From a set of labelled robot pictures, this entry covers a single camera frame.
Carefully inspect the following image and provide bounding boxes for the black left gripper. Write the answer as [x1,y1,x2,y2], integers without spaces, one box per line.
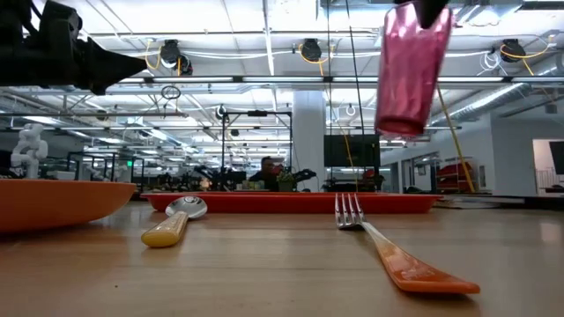
[0,0,149,96]

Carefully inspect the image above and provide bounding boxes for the red translucent plastic cup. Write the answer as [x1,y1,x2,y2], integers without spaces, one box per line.
[374,1,455,138]

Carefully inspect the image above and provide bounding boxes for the orange plate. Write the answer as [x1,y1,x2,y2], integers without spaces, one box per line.
[0,177,137,234]

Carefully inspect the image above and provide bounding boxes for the spoon with orange-yellow handle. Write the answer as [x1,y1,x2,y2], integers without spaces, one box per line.
[140,195,209,249]

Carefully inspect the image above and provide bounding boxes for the red plastic tray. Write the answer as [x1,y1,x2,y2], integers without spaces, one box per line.
[140,191,443,216]

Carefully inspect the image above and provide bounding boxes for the fork with orange handle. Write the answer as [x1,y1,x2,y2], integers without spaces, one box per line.
[333,192,482,295]

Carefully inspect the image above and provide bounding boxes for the white humanoid robot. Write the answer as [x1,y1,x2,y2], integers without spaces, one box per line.
[9,122,49,180]

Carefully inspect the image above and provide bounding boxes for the red storage bin rack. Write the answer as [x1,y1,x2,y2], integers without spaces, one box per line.
[435,159,476,193]

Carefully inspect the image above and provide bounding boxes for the white building pillar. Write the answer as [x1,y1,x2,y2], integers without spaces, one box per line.
[291,89,328,193]

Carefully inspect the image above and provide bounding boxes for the person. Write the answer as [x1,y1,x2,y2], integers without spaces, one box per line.
[248,156,286,192]

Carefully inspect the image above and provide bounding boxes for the small green potted plant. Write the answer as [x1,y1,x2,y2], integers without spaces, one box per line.
[276,171,296,192]

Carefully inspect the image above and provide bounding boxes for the black ceiling cable reel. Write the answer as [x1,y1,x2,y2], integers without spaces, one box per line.
[159,39,194,77]
[500,38,528,64]
[300,37,323,63]

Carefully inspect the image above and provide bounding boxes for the black hanging cable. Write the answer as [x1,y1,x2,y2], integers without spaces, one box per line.
[344,0,369,173]

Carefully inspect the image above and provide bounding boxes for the yellow cable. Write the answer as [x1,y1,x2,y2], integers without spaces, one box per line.
[435,85,478,195]

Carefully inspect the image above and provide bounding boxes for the black metal rig frame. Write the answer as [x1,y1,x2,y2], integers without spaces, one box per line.
[219,109,294,193]

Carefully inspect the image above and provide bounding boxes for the black wall monitor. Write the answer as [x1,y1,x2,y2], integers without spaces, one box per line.
[323,134,382,169]

